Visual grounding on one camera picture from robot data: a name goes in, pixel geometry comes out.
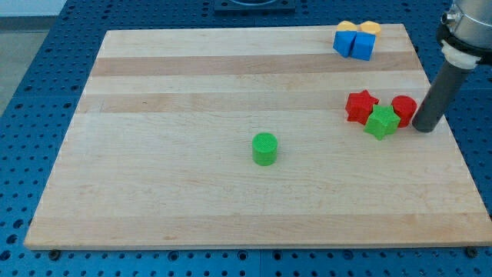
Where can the right blue cube block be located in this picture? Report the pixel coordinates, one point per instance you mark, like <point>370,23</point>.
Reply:
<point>363,46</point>

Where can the left yellow block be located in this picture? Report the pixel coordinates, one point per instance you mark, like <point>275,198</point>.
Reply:
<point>346,26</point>

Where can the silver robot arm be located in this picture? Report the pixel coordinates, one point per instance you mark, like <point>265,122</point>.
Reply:
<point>464,33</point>

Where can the right yellow block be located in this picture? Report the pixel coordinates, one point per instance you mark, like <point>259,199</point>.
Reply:
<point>371,28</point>

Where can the yellow block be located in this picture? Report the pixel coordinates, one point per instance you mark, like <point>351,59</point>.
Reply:
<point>371,28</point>
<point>346,26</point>

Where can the green star block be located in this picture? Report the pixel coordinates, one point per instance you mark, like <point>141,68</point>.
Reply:
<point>382,121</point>

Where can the wooden board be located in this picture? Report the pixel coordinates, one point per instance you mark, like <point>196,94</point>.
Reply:
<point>158,153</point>

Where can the red star block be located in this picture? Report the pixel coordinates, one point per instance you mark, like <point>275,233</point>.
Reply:
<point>359,106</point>

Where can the blue cube block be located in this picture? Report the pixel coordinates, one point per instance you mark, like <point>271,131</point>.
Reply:
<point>343,42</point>
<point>363,46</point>

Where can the left blue cube block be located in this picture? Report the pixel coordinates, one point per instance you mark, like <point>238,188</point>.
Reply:
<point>343,42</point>

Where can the red cylinder block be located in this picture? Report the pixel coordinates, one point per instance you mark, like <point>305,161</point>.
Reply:
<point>405,107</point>

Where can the green cylinder block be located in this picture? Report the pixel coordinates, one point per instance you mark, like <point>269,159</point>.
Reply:
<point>264,149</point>

